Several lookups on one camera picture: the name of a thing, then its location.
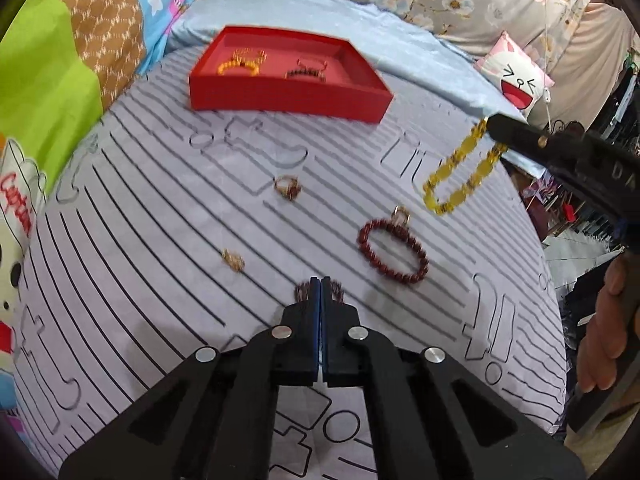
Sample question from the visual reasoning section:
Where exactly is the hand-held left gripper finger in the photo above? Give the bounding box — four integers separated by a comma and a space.
59, 276, 321, 480
322, 277, 586, 480

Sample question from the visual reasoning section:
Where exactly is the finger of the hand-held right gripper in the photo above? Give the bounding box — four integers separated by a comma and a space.
486, 114, 591, 173

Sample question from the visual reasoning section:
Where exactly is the dark purple bead bracelet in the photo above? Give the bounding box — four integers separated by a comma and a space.
294, 280, 346, 306

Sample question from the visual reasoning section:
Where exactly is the large yellow bead bracelet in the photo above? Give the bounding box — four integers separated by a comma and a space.
422, 117, 508, 218

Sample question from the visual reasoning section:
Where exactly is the dark brown bead bracelet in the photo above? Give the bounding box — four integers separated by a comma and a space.
284, 66, 327, 82

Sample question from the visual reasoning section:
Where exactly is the red jewelry box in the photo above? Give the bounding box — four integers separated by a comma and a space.
189, 26, 395, 125

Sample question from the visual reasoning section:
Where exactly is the small yellow bead bracelet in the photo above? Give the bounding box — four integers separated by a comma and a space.
216, 57, 261, 77

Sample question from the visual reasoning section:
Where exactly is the person's right hand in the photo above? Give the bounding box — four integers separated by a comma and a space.
575, 255, 632, 396

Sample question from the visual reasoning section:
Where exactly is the pink cat face pillow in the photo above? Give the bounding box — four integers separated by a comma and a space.
475, 31, 556, 113

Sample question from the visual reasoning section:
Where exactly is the light blue blanket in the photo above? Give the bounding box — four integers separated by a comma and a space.
167, 0, 528, 126

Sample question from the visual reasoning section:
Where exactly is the grey striped bed sheet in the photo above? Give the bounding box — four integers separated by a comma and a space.
10, 42, 568, 480

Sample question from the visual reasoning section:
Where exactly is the colourful cartoon monkey blanket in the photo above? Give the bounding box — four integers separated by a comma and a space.
0, 0, 201, 461

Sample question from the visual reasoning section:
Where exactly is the white cord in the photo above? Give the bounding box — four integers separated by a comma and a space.
537, 0, 558, 131

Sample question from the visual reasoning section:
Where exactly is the dark red bead bracelet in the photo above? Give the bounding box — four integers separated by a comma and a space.
356, 217, 431, 285

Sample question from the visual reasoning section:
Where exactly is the red flower ring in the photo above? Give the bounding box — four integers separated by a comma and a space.
274, 175, 303, 202

